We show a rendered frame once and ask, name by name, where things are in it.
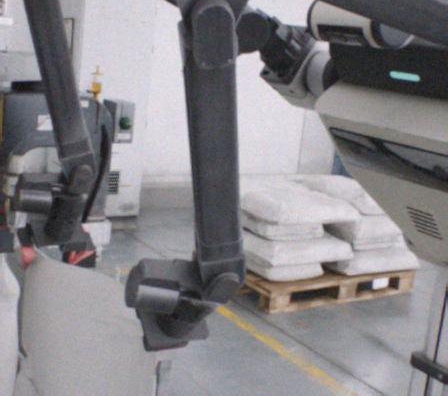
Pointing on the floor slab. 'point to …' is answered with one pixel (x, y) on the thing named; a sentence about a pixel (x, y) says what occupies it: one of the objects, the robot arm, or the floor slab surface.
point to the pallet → (270, 301)
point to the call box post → (163, 378)
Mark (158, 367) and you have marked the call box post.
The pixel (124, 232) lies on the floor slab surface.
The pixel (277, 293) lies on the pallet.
